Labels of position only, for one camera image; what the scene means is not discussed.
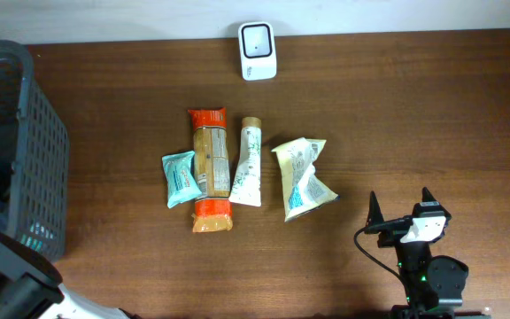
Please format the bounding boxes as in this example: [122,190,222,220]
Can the white barcode scanner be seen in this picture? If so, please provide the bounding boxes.
[237,21,277,82]

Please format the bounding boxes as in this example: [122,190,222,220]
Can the white bamboo print tube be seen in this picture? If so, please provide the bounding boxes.
[228,117,262,206]

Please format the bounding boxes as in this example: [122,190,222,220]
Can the orange cracker package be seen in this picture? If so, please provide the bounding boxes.
[189,108,233,233]

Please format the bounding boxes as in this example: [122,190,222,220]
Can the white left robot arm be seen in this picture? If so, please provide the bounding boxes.
[0,232,132,319]

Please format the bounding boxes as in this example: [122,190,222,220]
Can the yellow white snack bag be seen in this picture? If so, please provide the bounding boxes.
[272,137,339,222]

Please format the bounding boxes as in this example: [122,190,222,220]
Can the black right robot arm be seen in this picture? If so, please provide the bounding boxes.
[353,187,487,319]

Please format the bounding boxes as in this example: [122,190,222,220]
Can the grey plastic basket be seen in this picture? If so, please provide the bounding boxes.
[0,40,70,261]

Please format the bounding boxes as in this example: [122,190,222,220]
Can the teal tissue packet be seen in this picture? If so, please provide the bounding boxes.
[162,151,202,208]

